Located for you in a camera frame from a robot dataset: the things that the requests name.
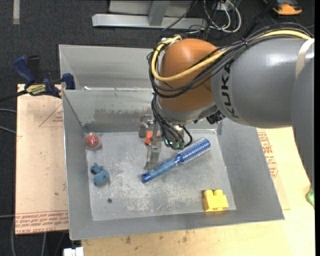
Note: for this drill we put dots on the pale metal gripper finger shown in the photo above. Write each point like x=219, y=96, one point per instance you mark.
x=155, y=161
x=148, y=161

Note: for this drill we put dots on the orange flat piece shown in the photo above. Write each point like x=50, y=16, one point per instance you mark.
x=149, y=138

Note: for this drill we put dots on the blue hairbrush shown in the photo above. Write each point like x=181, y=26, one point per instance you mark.
x=192, y=151

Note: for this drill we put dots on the grey metal bin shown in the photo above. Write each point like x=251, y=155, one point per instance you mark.
x=155, y=197

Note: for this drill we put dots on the blue toy animal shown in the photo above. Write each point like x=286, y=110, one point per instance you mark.
x=100, y=176

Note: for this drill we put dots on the red ball in clear shell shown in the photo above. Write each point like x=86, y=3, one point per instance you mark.
x=92, y=141

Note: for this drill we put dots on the yellow toy brick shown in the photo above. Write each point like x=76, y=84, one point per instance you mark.
x=215, y=201

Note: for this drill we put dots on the brown cardboard board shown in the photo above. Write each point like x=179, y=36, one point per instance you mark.
x=40, y=160

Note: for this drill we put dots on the black cylinder on white bracket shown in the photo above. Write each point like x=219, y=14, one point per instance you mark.
x=215, y=117

